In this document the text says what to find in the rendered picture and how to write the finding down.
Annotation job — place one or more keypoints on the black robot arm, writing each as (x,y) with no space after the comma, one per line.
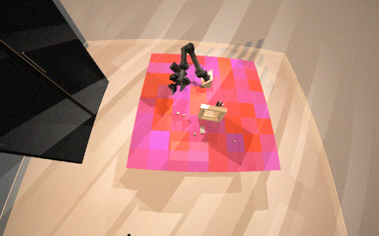
(183,65)

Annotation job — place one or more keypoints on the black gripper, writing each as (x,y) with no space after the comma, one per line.
(182,82)

